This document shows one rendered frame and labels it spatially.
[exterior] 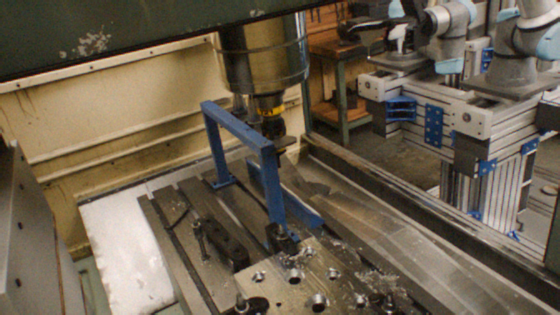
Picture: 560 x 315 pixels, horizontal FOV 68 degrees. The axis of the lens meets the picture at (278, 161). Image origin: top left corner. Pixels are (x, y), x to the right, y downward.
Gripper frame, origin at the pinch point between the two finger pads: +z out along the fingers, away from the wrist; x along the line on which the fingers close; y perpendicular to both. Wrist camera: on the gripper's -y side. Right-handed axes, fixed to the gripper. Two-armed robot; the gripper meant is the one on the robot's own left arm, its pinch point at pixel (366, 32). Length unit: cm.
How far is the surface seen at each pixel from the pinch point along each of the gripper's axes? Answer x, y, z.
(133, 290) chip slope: 43, 78, 72
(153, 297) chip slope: 38, 80, 66
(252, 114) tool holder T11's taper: 21.8, 20.0, 24.3
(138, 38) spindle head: -29, -15, 57
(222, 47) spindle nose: -18.8, -9.3, 43.6
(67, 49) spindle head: -29, -15, 65
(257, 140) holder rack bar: 9.7, 22.3, 28.9
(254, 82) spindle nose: -22.8, -3.7, 40.9
